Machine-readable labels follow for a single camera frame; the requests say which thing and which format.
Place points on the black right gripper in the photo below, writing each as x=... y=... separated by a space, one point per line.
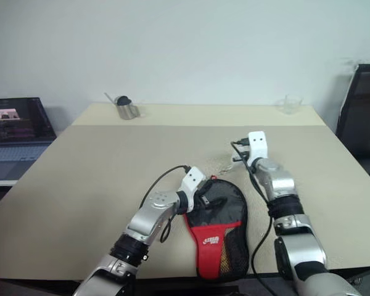
x=243 y=151

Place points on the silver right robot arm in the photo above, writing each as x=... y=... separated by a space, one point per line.
x=296 y=246

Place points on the thin clear straw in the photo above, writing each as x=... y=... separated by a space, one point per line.
x=109 y=97

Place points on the black red paddle case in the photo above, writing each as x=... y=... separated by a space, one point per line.
x=209 y=243

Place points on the stainless steel cup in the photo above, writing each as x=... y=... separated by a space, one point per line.
x=128 y=112

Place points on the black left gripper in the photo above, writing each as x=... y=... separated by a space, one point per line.
x=203 y=200

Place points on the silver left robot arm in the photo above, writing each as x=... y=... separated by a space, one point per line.
x=151 y=216

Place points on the white side desk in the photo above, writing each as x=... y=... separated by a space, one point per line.
x=0 y=182

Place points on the black round object in cup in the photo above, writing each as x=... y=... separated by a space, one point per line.
x=123 y=100

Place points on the open laptop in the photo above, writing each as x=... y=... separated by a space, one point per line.
x=18 y=123

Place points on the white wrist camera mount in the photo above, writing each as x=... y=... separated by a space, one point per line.
x=257 y=145
x=192 y=179

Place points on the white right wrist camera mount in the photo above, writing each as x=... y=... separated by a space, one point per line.
x=257 y=145

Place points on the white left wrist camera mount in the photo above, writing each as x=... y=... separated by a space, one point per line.
x=192 y=179

